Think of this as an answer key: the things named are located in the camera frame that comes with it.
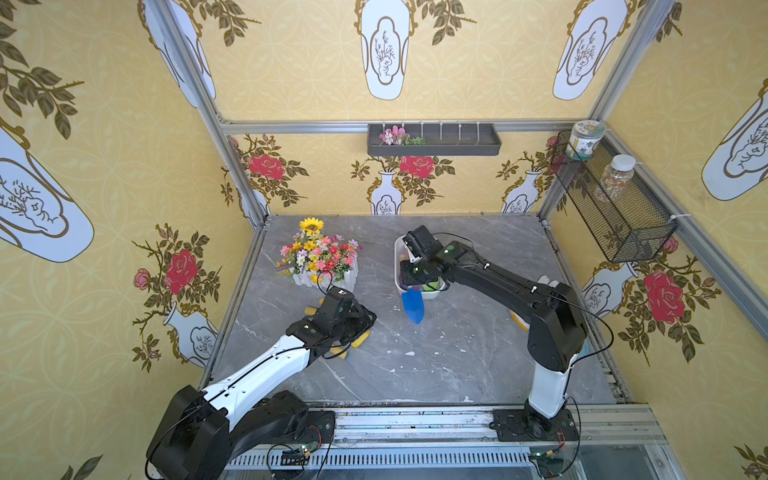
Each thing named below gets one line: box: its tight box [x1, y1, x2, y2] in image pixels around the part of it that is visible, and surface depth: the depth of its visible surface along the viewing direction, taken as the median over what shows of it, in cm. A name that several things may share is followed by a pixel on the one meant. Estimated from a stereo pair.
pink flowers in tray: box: [379, 125, 425, 146], surface depth 89 cm
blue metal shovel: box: [401, 288, 425, 325], surface depth 85 cm
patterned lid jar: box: [566, 120, 606, 161], surface depth 87 cm
